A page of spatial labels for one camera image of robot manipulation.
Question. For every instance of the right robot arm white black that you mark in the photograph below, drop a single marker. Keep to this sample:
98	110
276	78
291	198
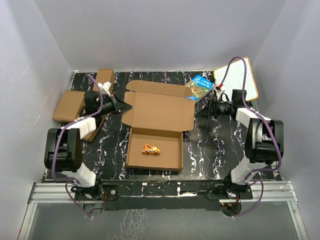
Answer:
264	143

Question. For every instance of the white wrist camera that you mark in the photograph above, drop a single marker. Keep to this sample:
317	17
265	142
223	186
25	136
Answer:
218	89
105	88

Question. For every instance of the blue Treehouse book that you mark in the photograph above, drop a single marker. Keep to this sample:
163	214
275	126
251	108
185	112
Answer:
199	87

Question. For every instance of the orange toy car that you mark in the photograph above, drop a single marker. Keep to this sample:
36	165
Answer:
150	150

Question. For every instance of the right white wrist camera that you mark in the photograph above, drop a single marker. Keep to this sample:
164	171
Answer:
218	89

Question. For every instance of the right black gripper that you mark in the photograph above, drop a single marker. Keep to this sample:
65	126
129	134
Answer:
210	109

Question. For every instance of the white board yellow frame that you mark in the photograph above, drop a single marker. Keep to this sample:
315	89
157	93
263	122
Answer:
234	79

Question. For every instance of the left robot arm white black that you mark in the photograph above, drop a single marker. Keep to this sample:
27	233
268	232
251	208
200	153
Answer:
63	152

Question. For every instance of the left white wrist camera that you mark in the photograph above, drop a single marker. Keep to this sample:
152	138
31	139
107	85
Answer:
105	88

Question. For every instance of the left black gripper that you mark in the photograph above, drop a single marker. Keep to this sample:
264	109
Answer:
120	107

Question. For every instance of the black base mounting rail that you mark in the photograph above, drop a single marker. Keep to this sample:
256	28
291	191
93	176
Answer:
157	195

